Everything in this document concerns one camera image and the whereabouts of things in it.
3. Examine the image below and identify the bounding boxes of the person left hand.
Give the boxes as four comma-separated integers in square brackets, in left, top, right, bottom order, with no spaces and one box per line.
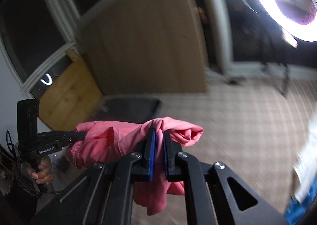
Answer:
[31,156,54,185]

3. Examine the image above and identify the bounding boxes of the plaid woven mat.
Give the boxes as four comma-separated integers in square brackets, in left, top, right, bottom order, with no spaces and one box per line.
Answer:
[52,78,317,225]

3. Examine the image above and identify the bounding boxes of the white garment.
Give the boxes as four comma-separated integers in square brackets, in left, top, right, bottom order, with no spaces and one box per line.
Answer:
[293,115,316,203]

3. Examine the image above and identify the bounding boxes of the blue garment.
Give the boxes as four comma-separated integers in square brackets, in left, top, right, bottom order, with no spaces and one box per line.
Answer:
[284,190,316,224]

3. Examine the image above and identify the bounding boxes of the dark grey folded garment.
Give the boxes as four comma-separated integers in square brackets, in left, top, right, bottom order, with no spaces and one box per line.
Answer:
[88,96,162,124]

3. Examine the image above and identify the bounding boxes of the pink shirt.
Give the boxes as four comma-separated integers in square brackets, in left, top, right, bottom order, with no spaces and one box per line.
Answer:
[66,116,204,216]

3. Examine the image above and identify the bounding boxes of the pine plank panel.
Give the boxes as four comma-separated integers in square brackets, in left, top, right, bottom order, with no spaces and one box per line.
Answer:
[39,49,103,130]

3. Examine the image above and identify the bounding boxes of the large plywood board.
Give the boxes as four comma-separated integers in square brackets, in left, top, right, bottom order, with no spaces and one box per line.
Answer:
[77,0,206,95]

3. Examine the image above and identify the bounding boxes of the black tripod stand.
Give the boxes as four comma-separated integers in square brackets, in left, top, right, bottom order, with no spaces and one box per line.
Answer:
[260,62,290,98]

